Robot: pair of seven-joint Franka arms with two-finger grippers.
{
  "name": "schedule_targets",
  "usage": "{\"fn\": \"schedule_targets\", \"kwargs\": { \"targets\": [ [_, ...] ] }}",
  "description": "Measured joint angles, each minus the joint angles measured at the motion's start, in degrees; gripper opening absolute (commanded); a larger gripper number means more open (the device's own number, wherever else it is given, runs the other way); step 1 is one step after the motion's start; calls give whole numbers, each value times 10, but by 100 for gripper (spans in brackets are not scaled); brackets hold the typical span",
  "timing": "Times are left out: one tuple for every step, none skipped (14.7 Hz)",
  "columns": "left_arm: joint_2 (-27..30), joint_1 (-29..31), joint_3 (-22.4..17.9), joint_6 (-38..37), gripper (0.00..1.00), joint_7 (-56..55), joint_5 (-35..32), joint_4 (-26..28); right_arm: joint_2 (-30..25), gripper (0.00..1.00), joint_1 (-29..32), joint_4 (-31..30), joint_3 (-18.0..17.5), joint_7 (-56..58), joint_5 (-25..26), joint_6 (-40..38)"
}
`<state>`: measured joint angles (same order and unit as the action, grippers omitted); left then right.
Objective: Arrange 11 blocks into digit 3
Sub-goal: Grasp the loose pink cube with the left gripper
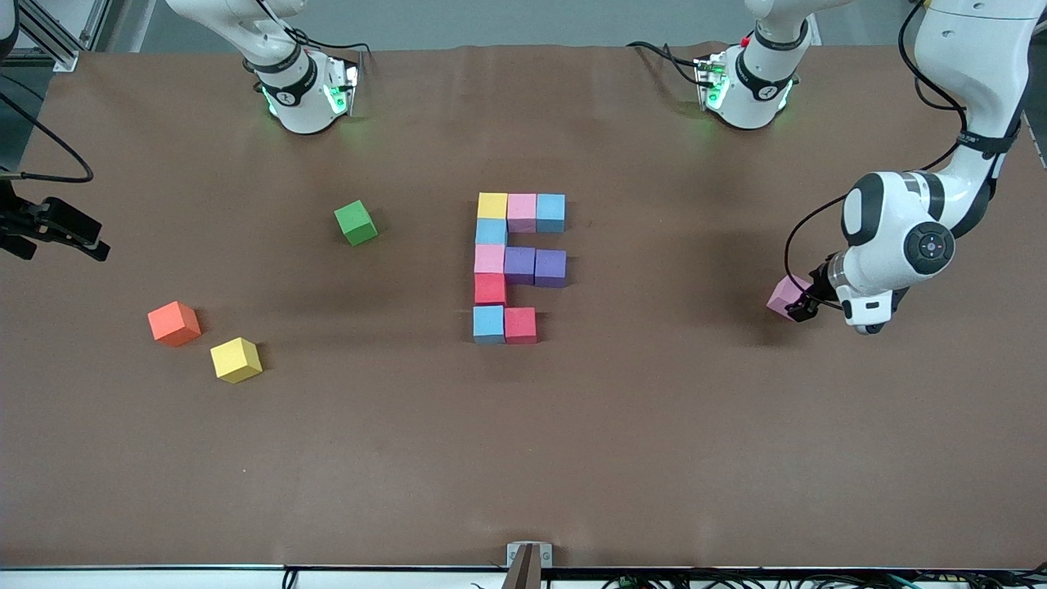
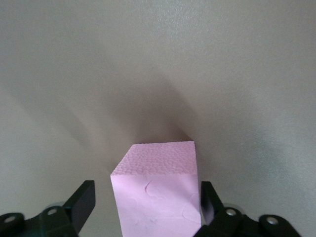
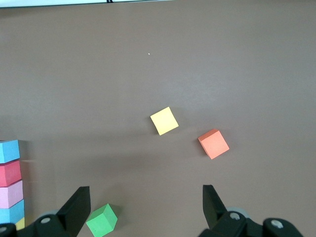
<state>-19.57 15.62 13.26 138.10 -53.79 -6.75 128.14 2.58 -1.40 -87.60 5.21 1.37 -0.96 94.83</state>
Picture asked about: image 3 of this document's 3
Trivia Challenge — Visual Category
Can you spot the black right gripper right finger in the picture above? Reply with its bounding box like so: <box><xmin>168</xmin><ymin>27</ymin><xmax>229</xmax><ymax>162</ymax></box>
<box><xmin>199</xmin><ymin>184</ymin><xmax>303</xmax><ymax>237</ymax></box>

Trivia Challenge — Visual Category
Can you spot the blue foam cube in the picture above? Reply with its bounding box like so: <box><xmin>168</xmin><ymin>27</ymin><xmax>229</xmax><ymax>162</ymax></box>
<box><xmin>0</xmin><ymin>199</ymin><xmax>26</xmax><ymax>224</ymax></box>
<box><xmin>0</xmin><ymin>139</ymin><xmax>21</xmax><ymax>164</ymax></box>

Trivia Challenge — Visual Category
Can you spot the large table cover mat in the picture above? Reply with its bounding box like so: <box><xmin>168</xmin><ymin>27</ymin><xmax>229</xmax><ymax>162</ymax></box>
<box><xmin>0</xmin><ymin>2</ymin><xmax>316</xmax><ymax>237</ymax></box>

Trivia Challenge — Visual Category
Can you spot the orange foam cube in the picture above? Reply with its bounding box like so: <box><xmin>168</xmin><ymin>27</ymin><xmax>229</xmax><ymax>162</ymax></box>
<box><xmin>197</xmin><ymin>128</ymin><xmax>231</xmax><ymax>160</ymax></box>

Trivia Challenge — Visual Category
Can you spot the yellow foam cube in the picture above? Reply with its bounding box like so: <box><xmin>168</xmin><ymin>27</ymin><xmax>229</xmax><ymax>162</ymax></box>
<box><xmin>14</xmin><ymin>217</ymin><xmax>26</xmax><ymax>232</ymax></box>
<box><xmin>150</xmin><ymin>106</ymin><xmax>180</xmax><ymax>136</ymax></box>

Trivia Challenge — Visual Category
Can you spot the green foam cube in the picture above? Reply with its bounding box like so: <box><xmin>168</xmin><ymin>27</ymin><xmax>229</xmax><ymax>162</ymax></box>
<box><xmin>85</xmin><ymin>203</ymin><xmax>119</xmax><ymax>237</ymax></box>

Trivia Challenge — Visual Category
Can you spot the red foam cube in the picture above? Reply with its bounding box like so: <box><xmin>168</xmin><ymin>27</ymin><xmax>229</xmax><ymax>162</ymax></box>
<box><xmin>0</xmin><ymin>159</ymin><xmax>23</xmax><ymax>188</ymax></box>

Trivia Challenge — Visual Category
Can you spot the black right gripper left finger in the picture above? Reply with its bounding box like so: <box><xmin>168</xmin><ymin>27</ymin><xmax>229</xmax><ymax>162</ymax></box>
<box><xmin>0</xmin><ymin>185</ymin><xmax>91</xmax><ymax>237</ymax></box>

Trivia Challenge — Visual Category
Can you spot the pink foam cube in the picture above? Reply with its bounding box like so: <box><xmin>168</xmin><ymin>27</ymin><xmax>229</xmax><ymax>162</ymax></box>
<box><xmin>0</xmin><ymin>180</ymin><xmax>24</xmax><ymax>209</ymax></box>

